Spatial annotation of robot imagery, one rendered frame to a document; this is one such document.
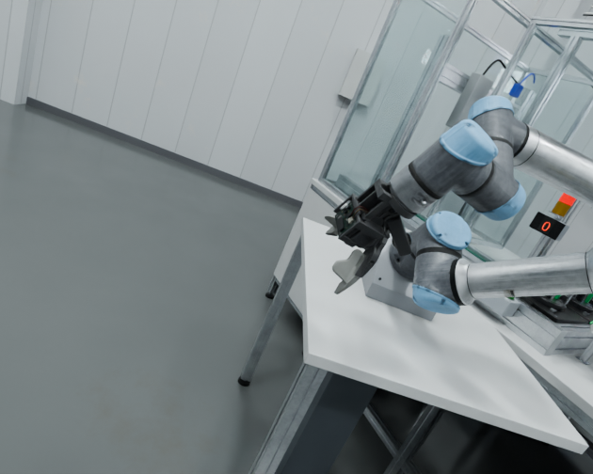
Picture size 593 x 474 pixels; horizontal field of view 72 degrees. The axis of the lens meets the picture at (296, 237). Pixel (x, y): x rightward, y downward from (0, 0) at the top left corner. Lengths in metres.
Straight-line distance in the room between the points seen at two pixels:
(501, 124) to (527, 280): 0.37
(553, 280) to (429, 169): 0.45
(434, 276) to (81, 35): 4.78
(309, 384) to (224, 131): 4.15
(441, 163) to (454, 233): 0.49
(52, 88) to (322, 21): 3.04
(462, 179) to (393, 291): 0.64
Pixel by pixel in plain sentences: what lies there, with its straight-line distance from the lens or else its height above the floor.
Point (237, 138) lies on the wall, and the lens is 4.88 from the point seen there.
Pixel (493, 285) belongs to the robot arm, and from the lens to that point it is 1.03.
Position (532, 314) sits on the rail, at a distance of 1.61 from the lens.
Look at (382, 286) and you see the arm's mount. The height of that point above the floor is 0.91.
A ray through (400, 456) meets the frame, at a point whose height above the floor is 0.17.
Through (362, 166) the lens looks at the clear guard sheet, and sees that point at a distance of 2.22.
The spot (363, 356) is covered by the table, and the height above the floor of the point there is 0.86.
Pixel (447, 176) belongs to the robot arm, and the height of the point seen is 1.30.
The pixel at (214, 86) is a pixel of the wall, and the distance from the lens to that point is 4.88.
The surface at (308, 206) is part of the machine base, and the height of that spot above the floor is 0.70.
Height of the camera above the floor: 1.34
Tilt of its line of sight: 20 degrees down
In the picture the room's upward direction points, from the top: 23 degrees clockwise
